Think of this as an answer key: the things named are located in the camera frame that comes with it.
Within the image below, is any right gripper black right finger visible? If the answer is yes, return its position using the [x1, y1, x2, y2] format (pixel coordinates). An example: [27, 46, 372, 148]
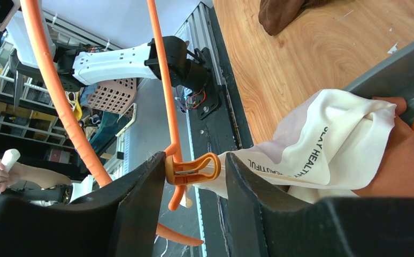
[225, 153, 414, 256]

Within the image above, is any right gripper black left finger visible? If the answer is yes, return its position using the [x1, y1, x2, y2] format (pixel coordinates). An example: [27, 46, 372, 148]
[0, 152, 165, 256]

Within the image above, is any orange plastic hanger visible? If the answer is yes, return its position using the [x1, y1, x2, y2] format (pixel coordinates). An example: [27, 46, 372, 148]
[20, 0, 222, 247]

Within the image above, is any pale pink underwear cream waistband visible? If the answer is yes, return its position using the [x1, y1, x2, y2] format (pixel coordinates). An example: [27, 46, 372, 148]
[193, 88, 397, 205]

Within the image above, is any brown underwear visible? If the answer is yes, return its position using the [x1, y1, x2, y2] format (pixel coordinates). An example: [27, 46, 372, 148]
[353, 97, 414, 198]

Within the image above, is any person bare forearm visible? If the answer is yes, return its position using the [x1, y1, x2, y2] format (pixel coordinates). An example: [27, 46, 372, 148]
[9, 163, 71, 189]

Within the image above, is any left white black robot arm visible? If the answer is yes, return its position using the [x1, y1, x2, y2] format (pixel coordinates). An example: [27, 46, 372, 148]
[6, 11, 212, 92]

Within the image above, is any storage shelf with boxes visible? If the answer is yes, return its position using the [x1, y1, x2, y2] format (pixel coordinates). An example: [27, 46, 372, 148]
[0, 31, 87, 180]

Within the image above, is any pink perforated plastic basket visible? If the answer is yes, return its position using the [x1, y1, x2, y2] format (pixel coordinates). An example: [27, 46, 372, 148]
[80, 78, 138, 114]

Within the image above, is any grey plastic basin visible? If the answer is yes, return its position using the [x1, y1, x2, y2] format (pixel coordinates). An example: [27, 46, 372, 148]
[344, 42, 414, 125]

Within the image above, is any brown cloth on table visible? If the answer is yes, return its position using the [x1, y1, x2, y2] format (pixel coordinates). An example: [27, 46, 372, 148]
[258, 0, 332, 36]

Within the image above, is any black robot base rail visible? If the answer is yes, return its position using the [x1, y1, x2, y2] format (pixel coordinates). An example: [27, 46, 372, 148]
[187, 3, 252, 256]

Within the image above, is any white controller handle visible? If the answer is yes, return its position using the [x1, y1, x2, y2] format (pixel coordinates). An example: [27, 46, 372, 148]
[0, 149, 22, 194]

